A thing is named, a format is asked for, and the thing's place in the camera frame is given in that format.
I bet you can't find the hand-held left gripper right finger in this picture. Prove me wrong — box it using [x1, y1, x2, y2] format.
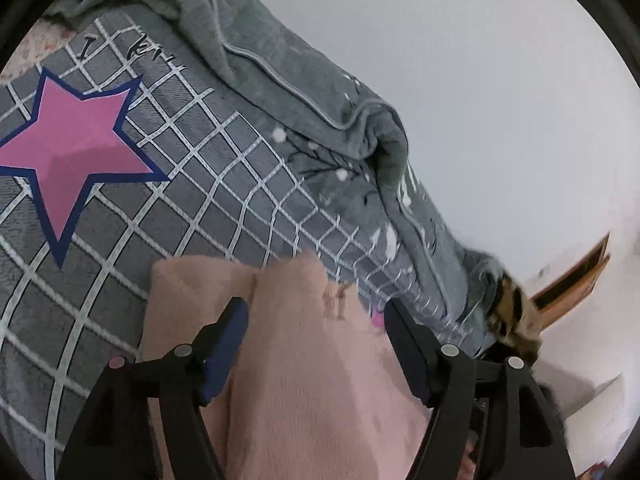
[382, 298, 578, 480]

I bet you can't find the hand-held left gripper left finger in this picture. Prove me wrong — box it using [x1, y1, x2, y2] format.
[56, 296, 250, 480]

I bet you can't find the pink knit sweater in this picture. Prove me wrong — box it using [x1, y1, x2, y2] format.
[135, 251, 436, 480]

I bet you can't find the brown jacket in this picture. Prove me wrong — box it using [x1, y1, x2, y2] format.
[487, 272, 544, 366]

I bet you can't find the grey checked star blanket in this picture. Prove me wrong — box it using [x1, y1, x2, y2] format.
[0, 12, 488, 480]

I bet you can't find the grey printed quilt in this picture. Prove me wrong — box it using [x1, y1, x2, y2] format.
[45, 0, 506, 356]

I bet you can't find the floral bed sheet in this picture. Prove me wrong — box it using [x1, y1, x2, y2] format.
[0, 20, 76, 86]

